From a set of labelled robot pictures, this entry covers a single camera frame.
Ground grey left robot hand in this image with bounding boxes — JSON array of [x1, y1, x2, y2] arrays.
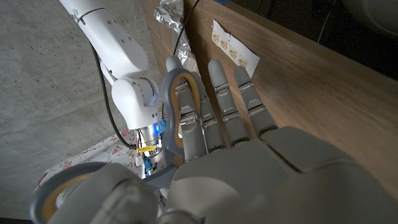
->
[[52, 55, 398, 224]]

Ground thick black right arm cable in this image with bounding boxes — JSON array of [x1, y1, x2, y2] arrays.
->
[[89, 42, 138, 151]]

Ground aluminum foil sheet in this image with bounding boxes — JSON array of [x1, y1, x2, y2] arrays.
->
[[153, 0, 200, 74]]

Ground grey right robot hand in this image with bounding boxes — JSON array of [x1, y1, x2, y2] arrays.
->
[[136, 123, 166, 180]]

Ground white label strip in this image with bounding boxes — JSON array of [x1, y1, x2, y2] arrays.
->
[[210, 19, 261, 79]]

